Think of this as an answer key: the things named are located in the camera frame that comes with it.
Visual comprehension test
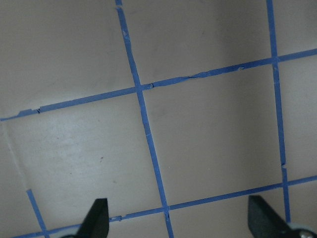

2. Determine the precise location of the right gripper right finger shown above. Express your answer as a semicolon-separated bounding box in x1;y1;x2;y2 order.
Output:
247;195;317;238

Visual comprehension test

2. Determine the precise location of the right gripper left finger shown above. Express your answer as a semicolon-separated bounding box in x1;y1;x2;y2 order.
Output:
60;198;109;238

